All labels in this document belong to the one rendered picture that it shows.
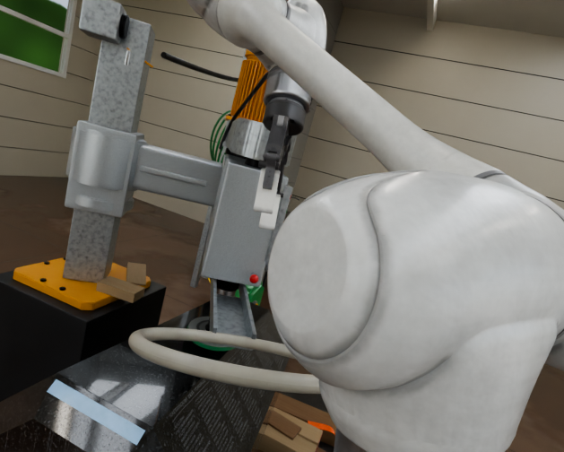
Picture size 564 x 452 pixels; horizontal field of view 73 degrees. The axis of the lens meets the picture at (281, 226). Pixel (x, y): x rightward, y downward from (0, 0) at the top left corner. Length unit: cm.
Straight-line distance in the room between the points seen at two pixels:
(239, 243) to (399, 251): 119
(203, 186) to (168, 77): 601
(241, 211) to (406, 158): 92
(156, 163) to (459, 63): 514
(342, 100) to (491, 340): 37
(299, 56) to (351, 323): 42
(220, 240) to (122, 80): 97
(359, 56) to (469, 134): 203
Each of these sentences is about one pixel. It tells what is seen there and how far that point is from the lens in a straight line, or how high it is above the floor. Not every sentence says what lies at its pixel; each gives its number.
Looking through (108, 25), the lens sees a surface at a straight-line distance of 195.
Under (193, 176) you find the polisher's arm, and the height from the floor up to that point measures 143.
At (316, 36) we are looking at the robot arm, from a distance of 76.
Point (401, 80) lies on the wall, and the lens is 636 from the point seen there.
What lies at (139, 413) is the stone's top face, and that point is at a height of 87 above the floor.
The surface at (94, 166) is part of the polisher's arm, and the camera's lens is 196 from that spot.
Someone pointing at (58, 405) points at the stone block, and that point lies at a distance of 136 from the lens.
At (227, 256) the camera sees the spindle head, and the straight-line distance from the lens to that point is 137.
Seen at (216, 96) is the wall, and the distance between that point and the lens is 726.
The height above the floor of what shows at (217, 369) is 132.
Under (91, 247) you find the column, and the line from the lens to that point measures 212.
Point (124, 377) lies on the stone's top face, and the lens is 138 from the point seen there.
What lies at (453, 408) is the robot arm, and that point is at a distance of 24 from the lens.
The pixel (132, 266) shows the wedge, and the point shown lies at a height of 82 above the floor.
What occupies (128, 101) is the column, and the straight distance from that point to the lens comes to 199.
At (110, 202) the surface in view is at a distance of 201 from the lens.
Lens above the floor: 167
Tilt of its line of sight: 11 degrees down
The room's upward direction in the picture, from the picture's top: 15 degrees clockwise
